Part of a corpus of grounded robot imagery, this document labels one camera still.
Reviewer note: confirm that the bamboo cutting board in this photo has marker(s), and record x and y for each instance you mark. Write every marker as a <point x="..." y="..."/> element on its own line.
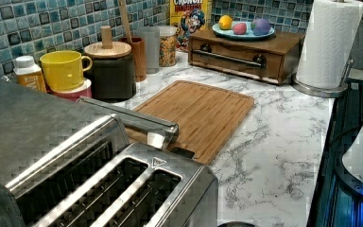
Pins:
<point x="207" y="116"/>

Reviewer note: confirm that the glass jar of cereal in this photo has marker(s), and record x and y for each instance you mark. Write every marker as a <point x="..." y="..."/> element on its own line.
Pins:
<point x="167" y="46"/>

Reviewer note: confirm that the wooden drawer box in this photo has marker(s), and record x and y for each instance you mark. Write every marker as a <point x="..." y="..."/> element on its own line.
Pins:
<point x="272" y="59"/>

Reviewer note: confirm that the silver toaster oven body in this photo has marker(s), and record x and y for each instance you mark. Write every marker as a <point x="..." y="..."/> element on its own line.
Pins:
<point x="49" y="146"/>

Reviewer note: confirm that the purple toy fruit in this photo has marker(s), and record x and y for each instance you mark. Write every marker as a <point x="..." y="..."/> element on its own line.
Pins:
<point x="260" y="27"/>

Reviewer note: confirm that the pink and white bowl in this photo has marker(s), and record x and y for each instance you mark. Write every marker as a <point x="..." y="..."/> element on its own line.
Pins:
<point x="75" y="94"/>

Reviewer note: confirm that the metal paper towel holder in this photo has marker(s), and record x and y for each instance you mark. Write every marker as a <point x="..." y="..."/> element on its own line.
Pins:
<point x="325" y="92"/>

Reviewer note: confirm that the stainless steel slot toaster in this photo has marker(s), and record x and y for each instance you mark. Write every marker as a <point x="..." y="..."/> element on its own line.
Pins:
<point x="142" y="186"/>

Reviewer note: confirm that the yellow cereal box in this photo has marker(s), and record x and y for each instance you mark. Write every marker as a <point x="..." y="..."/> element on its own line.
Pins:
<point x="188" y="17"/>

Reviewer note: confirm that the yellow toy lemon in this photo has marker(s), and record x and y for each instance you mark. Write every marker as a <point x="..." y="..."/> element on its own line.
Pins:
<point x="225" y="22"/>

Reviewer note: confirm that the oven door with handle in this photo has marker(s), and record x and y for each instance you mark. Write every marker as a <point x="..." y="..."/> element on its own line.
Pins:
<point x="159" y="132"/>

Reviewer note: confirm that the light blue plate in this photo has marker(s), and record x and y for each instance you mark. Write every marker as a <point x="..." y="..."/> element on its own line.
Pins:
<point x="248" y="36"/>

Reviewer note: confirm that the yellow ceramic mug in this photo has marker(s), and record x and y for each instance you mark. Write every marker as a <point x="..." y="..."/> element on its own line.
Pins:
<point x="63" y="70"/>

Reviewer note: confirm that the frosted grey plastic cup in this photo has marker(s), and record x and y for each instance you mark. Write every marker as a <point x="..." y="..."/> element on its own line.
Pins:
<point x="151" y="37"/>

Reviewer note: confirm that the orange bottle with white cap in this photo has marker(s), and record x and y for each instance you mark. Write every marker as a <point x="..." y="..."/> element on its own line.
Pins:
<point x="29" y="74"/>

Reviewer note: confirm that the white paper towel roll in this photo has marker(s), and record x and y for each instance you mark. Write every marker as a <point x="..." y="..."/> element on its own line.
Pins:
<point x="328" y="42"/>

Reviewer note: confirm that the wooden spoon handle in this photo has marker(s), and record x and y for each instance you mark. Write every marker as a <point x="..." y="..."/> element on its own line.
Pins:
<point x="125" y="19"/>

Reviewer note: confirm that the brown wooden utensil holder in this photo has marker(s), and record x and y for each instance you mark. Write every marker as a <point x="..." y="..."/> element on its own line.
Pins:
<point x="138" y="52"/>

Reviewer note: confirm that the black canister with wooden lid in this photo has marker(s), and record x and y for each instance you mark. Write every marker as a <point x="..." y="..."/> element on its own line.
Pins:
<point x="112" y="73"/>

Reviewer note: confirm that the pink toy fruit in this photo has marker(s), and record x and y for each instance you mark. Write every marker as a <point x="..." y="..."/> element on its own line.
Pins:
<point x="240" y="29"/>

